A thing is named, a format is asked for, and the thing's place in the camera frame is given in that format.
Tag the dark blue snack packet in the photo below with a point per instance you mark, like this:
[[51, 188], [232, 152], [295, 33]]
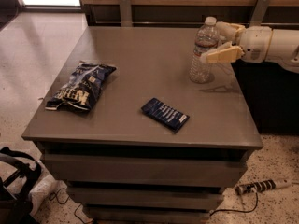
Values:
[[165, 114]]

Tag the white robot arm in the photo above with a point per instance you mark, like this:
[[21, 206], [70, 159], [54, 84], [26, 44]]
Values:
[[283, 49]]

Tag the grey drawer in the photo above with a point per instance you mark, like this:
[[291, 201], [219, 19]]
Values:
[[149, 216], [146, 198], [102, 169]]

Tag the grey drawer cabinet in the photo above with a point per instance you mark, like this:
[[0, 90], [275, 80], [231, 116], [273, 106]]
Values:
[[151, 63]]

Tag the clear plastic water bottle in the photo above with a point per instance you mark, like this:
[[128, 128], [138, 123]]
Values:
[[207, 38]]

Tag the black bag with straps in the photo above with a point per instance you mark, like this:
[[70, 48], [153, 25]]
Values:
[[16, 204]]

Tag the bottom grey drawer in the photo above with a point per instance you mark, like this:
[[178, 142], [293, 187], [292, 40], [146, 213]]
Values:
[[149, 216]]

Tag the metal bracket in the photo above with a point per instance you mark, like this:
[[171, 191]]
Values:
[[126, 13], [258, 12]]

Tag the left metal bracket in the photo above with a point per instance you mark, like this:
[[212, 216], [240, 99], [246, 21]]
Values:
[[126, 13]]

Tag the blue chip bag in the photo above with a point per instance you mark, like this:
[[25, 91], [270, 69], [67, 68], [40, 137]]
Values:
[[83, 88]]

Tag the middle grey drawer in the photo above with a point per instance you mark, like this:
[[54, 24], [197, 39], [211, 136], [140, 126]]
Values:
[[146, 198]]

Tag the top grey drawer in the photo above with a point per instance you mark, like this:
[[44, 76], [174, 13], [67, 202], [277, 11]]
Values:
[[102, 169]]

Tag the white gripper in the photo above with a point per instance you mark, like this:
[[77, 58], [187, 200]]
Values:
[[256, 43]]

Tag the right metal bracket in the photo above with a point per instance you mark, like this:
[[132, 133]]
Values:
[[258, 12]]

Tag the clear plastic bag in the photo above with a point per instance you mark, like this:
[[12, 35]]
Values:
[[46, 184]]

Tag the white power strip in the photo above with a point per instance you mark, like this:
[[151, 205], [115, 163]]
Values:
[[263, 186]]

